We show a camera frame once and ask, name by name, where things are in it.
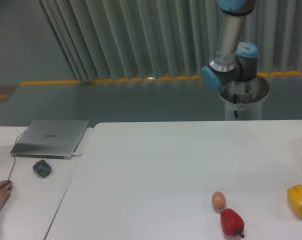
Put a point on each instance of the black computer mouse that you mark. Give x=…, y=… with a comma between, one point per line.
x=8, y=186

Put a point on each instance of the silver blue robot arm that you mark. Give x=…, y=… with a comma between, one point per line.
x=224, y=66

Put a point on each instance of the small black plastic object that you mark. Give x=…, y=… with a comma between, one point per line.
x=42, y=168

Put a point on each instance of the silver closed laptop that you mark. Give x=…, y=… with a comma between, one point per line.
x=56, y=139

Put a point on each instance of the white usb dongle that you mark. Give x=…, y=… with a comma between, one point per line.
x=75, y=154

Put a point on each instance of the brown egg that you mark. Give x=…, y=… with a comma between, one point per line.
x=218, y=200

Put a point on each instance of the red bell pepper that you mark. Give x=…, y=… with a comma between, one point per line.
x=231, y=223

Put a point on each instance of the yellow bell pepper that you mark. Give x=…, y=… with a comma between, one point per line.
x=294, y=197

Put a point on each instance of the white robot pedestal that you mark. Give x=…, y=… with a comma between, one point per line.
x=243, y=100

